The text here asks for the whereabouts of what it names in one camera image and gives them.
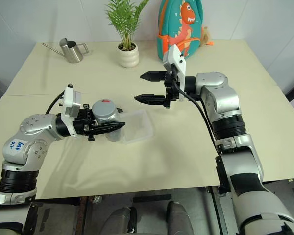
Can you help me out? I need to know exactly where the teal dinosaur backpack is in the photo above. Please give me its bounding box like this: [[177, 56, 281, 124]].
[[156, 0, 203, 60]]

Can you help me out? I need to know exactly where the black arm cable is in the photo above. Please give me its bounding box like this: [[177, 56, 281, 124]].
[[171, 79, 222, 154], [45, 90, 66, 116]]

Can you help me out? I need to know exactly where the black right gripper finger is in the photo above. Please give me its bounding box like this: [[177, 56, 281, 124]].
[[134, 93, 167, 106], [140, 70, 168, 84]]

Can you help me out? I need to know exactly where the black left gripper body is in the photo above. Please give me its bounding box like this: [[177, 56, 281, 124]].
[[73, 104, 98, 143]]

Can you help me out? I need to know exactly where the grey jar lid red arrow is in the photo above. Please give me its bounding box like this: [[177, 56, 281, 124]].
[[91, 99, 120, 123]]

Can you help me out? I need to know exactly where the black bar under table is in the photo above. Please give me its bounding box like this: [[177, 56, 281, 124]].
[[133, 194, 172, 203]]

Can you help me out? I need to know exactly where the green leafy plant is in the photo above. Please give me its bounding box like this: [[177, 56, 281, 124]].
[[104, 0, 150, 51]]

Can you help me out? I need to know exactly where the dark grey rounded shape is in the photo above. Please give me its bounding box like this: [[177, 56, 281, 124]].
[[166, 201, 194, 235], [105, 207, 138, 235]]

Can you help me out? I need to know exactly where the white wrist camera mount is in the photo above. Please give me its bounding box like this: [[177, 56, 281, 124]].
[[60, 84, 83, 137], [162, 45, 188, 102]]

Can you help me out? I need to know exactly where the cream ribbed plant pot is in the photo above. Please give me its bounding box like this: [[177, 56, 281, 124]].
[[117, 41, 140, 69]]

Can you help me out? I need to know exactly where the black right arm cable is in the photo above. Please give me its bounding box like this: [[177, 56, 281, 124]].
[[171, 79, 222, 154]]

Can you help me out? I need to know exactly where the clear plastic box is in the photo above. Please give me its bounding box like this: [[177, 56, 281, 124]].
[[117, 109, 154, 145]]

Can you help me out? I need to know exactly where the tan plush backpack pendant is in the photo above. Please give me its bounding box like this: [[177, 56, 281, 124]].
[[200, 25, 215, 47]]

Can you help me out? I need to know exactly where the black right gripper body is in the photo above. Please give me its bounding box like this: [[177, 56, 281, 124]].
[[163, 65, 181, 109]]

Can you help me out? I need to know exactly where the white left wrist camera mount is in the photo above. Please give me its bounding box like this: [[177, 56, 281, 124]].
[[60, 84, 83, 137]]

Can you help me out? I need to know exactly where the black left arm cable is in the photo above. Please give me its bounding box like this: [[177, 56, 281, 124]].
[[45, 90, 66, 116]]

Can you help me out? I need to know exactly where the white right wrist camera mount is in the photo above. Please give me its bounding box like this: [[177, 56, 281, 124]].
[[162, 45, 188, 102]]

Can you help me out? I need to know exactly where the stainless steel watering can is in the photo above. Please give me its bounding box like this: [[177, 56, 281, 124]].
[[42, 38, 90, 64]]

